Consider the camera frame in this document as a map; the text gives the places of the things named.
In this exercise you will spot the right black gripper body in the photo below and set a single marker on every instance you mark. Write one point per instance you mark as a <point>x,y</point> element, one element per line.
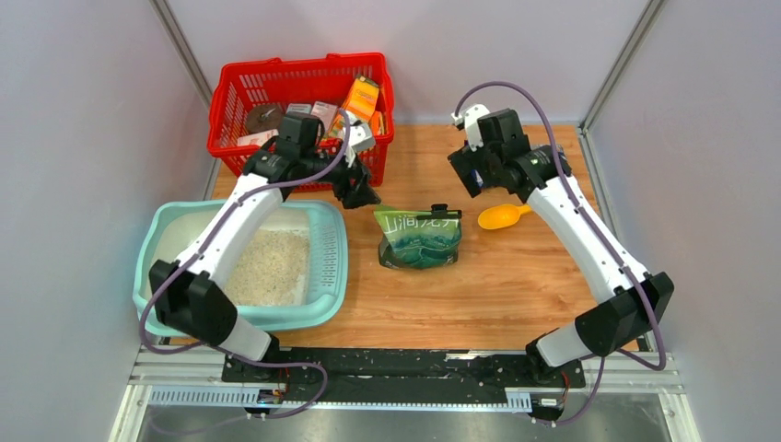
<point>464,161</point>

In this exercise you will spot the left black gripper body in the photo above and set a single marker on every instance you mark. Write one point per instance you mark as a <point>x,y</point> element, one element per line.
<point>341,177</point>

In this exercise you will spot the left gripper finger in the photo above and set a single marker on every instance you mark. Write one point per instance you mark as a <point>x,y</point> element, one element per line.
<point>347,196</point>
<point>362,194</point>

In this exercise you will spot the yellow plastic scoop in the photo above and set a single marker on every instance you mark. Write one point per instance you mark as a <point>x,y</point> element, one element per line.
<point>502,216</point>

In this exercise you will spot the green litter bag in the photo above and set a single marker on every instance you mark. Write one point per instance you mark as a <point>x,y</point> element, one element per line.
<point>408,243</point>

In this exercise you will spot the black bag clip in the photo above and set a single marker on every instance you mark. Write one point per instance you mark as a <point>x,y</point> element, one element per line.
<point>440,212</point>

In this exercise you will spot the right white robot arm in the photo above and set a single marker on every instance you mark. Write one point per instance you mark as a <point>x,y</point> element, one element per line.
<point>630,299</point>

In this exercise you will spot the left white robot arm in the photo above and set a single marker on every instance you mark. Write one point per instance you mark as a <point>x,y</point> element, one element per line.
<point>187,293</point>

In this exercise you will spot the pink grey small box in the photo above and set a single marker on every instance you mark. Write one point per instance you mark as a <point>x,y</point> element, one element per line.
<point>325,111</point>

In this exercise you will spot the teal plastic litter box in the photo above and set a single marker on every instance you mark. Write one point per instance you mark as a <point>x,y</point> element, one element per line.
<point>176,225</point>

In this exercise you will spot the teal small box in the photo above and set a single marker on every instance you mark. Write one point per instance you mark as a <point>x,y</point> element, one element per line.
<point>303,108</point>

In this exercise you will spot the beige cat litter pile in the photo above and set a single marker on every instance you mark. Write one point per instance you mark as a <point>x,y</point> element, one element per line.
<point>273,270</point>

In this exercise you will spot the brown round box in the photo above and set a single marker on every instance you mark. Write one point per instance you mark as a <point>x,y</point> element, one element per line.
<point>263,118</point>

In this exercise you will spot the orange green sponge pack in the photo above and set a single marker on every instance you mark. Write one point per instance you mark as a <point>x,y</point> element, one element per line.
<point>362,99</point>

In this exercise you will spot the white pink sponge pack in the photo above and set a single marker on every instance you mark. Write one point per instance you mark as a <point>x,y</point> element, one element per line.
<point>258,139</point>

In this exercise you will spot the red plastic shopping basket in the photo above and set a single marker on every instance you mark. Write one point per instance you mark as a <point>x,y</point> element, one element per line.
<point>246,85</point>

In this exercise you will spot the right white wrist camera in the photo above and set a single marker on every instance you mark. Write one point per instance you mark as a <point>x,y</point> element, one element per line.
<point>467,121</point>

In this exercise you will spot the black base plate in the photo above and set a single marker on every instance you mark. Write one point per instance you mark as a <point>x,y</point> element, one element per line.
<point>400,375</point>

